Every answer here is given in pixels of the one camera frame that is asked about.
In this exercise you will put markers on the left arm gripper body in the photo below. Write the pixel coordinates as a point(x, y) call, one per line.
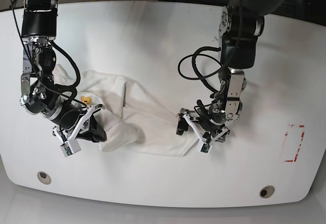
point(205, 129)

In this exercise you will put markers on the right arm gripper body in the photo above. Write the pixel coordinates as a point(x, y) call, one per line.
point(67, 116)

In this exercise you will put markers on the white printed t-shirt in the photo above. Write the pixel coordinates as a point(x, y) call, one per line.
point(132, 119)

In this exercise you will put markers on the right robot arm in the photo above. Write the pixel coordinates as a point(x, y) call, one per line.
point(39, 92)

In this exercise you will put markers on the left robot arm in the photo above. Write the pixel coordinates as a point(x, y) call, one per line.
point(242, 23)

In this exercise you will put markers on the red tape rectangle marking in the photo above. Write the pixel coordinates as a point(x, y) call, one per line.
point(292, 142)

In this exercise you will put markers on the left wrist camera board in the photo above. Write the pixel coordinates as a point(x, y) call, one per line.
point(206, 148)

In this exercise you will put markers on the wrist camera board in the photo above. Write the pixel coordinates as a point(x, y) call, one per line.
point(70, 147)
point(206, 148)

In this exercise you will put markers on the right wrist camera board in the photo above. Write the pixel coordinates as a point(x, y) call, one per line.
point(70, 147)

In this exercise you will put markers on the left table cable grommet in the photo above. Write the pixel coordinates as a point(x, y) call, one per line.
point(44, 178)

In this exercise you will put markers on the table cable grommet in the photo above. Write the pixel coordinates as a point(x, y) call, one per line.
point(267, 192)
point(44, 178)

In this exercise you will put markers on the right table cable grommet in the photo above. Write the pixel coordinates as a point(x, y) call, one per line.
point(267, 192)

